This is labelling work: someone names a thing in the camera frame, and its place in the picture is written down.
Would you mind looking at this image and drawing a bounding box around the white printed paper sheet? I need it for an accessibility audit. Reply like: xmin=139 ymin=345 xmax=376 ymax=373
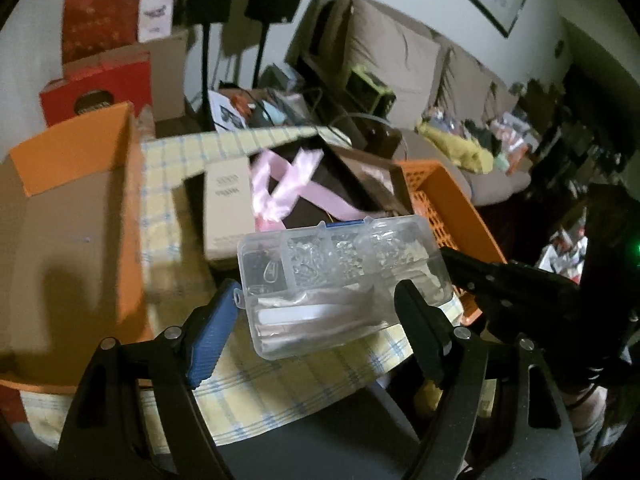
xmin=209 ymin=90 xmax=249 ymax=134

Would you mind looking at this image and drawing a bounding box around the yellow checked tablecloth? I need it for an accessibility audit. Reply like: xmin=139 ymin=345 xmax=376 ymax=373
xmin=20 ymin=125 xmax=481 ymax=448

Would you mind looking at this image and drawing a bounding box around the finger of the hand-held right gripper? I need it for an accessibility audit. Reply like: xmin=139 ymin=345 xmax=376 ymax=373
xmin=439 ymin=246 xmax=583 ymax=345

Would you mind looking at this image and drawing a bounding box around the dark brown box lid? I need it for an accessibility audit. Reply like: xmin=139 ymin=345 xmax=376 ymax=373
xmin=325 ymin=144 xmax=416 ymax=218

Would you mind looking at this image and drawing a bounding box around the red patterned gift bag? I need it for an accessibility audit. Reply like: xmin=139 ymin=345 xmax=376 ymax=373
xmin=62 ymin=0 xmax=151 ymax=63

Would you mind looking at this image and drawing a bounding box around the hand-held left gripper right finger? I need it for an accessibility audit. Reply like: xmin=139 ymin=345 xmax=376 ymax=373
xmin=394 ymin=279 xmax=583 ymax=480

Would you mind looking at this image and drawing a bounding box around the beige rectangular box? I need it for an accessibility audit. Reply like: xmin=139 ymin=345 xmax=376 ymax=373
xmin=202 ymin=157 xmax=258 ymax=263

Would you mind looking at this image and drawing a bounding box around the green device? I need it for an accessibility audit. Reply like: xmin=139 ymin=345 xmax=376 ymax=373
xmin=349 ymin=66 xmax=394 ymax=112

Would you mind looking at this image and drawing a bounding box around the yellow cloth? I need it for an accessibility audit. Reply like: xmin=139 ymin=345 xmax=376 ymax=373
xmin=417 ymin=119 xmax=497 ymax=173

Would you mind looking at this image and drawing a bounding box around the beige sofa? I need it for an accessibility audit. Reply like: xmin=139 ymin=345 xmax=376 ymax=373
xmin=286 ymin=0 xmax=556 ymax=206

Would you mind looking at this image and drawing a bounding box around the red oval-label gift bag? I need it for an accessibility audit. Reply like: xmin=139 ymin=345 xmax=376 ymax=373
xmin=40 ymin=52 xmax=152 ymax=128

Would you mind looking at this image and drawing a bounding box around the orange plastic crate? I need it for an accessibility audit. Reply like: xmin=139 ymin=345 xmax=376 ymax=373
xmin=397 ymin=159 xmax=507 ymax=323

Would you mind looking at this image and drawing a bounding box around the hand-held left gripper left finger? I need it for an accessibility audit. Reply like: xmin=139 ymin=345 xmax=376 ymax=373
xmin=57 ymin=280 xmax=243 ymax=480

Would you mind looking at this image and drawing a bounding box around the clear plastic compartment box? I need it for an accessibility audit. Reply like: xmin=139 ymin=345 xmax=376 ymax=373
xmin=236 ymin=214 xmax=453 ymax=361

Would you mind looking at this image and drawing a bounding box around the pile of assorted clothes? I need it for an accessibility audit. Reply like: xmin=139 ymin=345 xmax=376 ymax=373
xmin=425 ymin=105 xmax=538 ymax=176

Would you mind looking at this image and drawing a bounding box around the black shallow gift box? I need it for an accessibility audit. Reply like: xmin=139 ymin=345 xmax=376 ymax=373
xmin=182 ymin=142 xmax=381 ymax=226

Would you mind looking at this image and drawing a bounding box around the small white paper bag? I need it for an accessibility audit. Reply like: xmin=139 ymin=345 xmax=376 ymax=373
xmin=137 ymin=0 xmax=175 ymax=42

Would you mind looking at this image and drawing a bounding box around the pink satin ribbon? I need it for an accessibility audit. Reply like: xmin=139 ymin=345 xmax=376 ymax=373
xmin=250 ymin=149 xmax=361 ymax=231

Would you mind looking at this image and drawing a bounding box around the grey cable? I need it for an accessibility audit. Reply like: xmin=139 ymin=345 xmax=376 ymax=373
xmin=330 ymin=111 xmax=397 ymax=127

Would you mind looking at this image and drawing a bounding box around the orange brown cardboard box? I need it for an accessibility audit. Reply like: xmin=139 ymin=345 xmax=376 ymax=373
xmin=0 ymin=101 xmax=156 ymax=391

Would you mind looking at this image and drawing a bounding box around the plain brown cardboard box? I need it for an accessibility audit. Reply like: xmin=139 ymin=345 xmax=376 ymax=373
xmin=62 ymin=27 xmax=190 ymax=121

